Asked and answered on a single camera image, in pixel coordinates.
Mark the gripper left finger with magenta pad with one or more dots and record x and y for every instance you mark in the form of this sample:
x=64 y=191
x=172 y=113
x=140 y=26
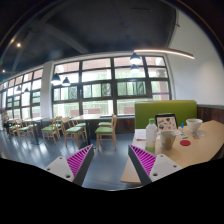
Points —
x=74 y=167

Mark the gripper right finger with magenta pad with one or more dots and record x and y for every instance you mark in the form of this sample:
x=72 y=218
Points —
x=151 y=167

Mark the clear bottle with green cap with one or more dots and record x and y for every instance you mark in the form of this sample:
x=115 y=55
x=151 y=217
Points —
x=151 y=135

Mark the white paper sheet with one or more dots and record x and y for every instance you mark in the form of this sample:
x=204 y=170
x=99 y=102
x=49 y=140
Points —
x=140 y=134

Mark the patterned paper cup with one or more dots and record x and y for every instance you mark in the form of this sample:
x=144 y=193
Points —
x=167 y=139

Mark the red round coaster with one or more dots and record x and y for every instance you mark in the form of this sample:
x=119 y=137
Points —
x=185 y=142

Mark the black framed menu stand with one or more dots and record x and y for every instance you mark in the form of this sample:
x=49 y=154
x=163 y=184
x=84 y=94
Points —
x=166 y=122

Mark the wooden chair with green seat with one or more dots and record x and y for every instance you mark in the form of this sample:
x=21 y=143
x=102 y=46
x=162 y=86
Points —
x=107 y=133

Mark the wooden dining table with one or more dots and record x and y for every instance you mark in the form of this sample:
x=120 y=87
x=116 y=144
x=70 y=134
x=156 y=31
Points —
x=33 y=122
x=87 y=119

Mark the far wooden dining table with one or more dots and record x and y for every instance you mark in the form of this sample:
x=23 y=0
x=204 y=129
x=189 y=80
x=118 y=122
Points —
x=33 y=122

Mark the white ceramic bowl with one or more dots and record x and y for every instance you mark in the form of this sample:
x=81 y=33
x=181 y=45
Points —
x=194 y=124

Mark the far wooden chair green seat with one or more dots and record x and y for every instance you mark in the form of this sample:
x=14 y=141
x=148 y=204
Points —
x=22 y=129

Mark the green upholstered booth bench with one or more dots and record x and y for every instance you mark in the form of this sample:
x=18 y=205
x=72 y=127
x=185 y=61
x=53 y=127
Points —
x=182 y=109

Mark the black pendant lamp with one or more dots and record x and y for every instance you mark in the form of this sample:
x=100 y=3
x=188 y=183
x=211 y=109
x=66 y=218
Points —
x=135 y=59
x=134 y=68
x=56 y=80
x=66 y=82

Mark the linear ceiling light bar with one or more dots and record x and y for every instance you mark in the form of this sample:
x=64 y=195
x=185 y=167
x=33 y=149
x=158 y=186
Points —
x=166 y=51

